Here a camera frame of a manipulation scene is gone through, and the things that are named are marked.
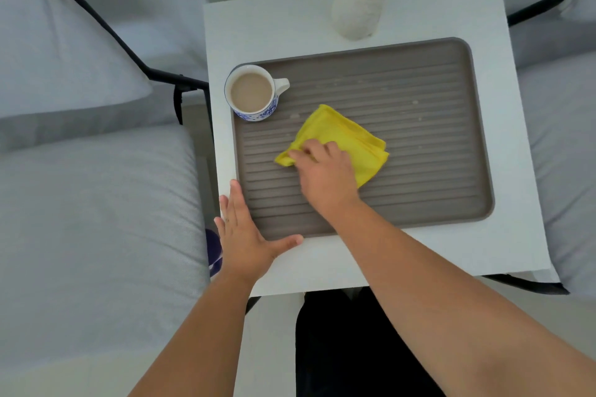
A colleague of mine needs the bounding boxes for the person's left hand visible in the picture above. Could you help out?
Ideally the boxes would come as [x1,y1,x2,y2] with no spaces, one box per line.
[214,179,304,288]

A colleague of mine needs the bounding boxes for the person's right hand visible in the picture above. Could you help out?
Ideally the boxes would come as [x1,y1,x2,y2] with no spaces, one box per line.
[287,138,363,225]

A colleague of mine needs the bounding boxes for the yellow cloth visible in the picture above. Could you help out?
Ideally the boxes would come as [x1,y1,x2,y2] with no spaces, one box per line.
[273,104,390,189]

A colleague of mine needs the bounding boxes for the grey ribbed tray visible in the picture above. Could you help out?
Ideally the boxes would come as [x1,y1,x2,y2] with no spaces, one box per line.
[230,37,496,242]

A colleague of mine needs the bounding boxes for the white blue-patterned cup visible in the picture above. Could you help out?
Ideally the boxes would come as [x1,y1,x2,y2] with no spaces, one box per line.
[223,64,291,123]

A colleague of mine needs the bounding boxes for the person's right forearm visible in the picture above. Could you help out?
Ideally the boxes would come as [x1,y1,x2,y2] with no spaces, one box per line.
[330,198,596,397]

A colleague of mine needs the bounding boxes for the person's left forearm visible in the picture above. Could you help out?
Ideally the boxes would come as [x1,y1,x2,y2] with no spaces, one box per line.
[128,269,256,397]

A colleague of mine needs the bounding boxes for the person's black trousers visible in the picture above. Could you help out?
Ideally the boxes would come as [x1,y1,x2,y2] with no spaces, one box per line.
[295,287,448,397]

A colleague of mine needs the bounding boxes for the purple object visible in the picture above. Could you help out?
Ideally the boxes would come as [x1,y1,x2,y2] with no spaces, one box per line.
[205,228,224,277]

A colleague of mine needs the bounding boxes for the grey chair back cushion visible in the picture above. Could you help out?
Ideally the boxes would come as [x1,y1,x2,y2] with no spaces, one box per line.
[558,0,596,23]
[0,0,208,153]

